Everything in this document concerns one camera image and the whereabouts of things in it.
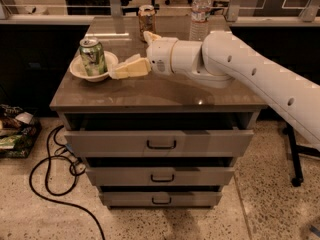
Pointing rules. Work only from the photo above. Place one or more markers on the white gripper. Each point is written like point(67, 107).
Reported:
point(160, 58)

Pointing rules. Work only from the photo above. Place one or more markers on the green soda can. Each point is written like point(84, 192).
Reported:
point(92, 55)

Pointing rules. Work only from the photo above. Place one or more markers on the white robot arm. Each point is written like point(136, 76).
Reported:
point(221, 58)

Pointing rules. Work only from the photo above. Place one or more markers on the orange soda can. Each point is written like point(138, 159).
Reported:
point(146, 16)

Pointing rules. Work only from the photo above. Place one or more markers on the white paper bowl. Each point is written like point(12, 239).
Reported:
point(77, 69)

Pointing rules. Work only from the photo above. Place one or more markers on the clear plastic water bottle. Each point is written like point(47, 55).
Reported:
point(199, 19)

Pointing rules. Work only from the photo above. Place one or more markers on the grey drawer cabinet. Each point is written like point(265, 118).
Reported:
point(152, 103)

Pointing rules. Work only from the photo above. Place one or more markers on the top grey drawer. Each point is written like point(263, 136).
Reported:
point(194, 143)

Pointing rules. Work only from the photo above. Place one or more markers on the grey drawer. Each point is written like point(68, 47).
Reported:
point(160, 176)
point(160, 199)
point(194, 143)

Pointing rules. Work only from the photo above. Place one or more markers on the middle grey drawer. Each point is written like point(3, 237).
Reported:
point(160, 176)

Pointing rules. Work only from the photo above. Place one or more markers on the tray of snack packets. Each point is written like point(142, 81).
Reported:
point(19, 129)

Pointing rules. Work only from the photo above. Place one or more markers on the bottom grey drawer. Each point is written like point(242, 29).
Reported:
point(160, 199)

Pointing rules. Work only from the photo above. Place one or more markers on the black wheeled stand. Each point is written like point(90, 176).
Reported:
point(296, 150)

